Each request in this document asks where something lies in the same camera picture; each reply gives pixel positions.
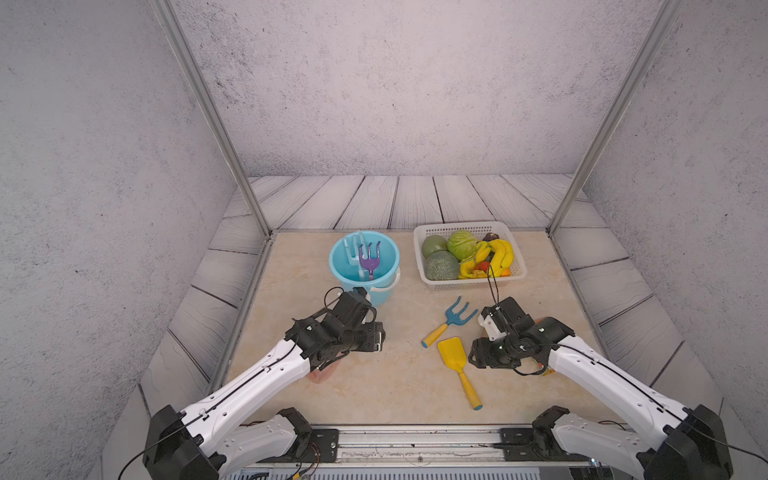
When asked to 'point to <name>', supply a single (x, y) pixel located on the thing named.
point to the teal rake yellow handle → (451, 319)
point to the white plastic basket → (477, 229)
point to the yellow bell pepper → (467, 270)
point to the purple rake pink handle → (370, 264)
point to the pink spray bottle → (320, 376)
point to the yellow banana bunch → (501, 258)
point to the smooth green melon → (433, 243)
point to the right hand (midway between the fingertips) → (479, 359)
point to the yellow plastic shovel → (454, 353)
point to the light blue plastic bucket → (385, 275)
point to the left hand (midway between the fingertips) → (381, 337)
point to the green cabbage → (462, 244)
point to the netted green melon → (441, 265)
